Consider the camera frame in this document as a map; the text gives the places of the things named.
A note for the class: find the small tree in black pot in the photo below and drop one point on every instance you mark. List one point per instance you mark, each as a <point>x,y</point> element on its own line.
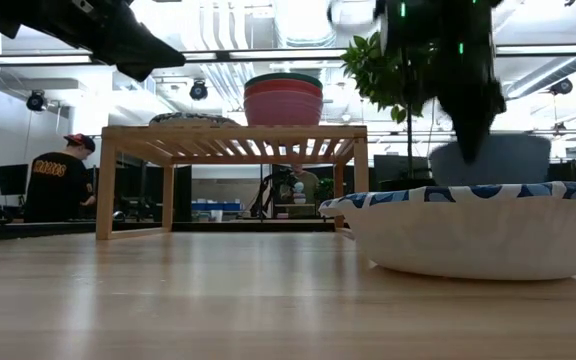
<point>373,75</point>

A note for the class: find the green plastic bowl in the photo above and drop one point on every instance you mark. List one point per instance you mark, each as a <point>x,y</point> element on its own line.
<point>283,77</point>

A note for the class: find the blue patterned paper bowl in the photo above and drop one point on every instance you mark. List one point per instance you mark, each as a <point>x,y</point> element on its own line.
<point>193,122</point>
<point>468,235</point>
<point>193,116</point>

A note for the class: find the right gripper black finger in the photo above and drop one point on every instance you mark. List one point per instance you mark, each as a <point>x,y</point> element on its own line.
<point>460,125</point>
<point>483,122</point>

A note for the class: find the small plant in white pot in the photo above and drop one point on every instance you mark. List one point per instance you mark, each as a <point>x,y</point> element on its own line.
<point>325,189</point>

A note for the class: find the black ceiling spotlight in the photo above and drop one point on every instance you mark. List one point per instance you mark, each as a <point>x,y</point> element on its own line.
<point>199,91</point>
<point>562,87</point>
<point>36,101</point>

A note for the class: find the black computer monitor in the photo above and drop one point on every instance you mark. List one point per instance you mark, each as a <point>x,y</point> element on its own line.
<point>10,180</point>

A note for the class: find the slatted wooden shelf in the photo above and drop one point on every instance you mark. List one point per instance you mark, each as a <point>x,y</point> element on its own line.
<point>228,132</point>

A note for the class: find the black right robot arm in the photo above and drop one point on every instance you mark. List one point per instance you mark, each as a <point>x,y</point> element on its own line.
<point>418,20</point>

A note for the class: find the row of blue bins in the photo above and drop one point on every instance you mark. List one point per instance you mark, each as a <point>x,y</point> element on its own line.
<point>218,206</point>

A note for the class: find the person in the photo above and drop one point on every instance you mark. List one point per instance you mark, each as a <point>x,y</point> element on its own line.
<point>58,190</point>
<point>310,185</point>

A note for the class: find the black aluminium table frame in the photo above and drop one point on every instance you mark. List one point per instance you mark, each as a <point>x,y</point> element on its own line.
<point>43,231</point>

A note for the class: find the red plastic bowl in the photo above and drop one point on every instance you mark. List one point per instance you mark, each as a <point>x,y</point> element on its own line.
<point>283,87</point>

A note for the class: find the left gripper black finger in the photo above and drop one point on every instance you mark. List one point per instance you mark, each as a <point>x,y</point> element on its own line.
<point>148,42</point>
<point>128,62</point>

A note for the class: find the pink plastic bowl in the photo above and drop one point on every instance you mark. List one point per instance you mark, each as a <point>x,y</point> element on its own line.
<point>283,110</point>

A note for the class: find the black background robot arm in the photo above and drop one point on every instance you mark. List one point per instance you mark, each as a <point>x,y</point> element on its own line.
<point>268,192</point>

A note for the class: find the blue plastic bowl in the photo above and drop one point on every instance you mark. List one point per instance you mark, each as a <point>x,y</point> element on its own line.
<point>513,160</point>

